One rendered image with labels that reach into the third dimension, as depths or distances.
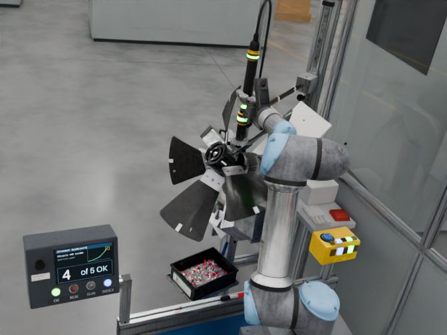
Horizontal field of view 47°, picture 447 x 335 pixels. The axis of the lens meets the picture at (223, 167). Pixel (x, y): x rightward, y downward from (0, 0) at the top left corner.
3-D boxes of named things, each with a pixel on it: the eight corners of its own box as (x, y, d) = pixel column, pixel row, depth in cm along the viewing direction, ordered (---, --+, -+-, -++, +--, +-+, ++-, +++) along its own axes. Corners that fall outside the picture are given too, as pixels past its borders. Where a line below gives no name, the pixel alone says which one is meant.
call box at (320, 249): (340, 246, 212) (346, 225, 207) (354, 261, 204) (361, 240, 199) (306, 252, 206) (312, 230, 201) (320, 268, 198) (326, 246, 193)
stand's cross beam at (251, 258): (259, 257, 267) (260, 251, 265) (263, 262, 264) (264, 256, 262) (226, 263, 259) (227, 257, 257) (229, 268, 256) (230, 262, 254)
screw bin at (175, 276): (211, 258, 219) (213, 246, 216) (236, 282, 208) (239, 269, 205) (168, 277, 206) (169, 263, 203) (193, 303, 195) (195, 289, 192)
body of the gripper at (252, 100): (241, 116, 192) (255, 130, 183) (244, 94, 188) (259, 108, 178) (259, 115, 195) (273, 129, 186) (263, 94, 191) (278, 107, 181)
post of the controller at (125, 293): (127, 316, 179) (129, 273, 169) (129, 322, 177) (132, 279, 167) (118, 318, 178) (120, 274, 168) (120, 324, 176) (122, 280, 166)
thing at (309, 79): (302, 86, 255) (306, 70, 251) (315, 90, 252) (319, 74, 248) (294, 91, 247) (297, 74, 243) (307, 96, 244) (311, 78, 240)
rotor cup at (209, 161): (231, 149, 228) (213, 133, 220) (252, 157, 217) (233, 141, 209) (213, 177, 226) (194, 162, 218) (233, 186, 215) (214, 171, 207)
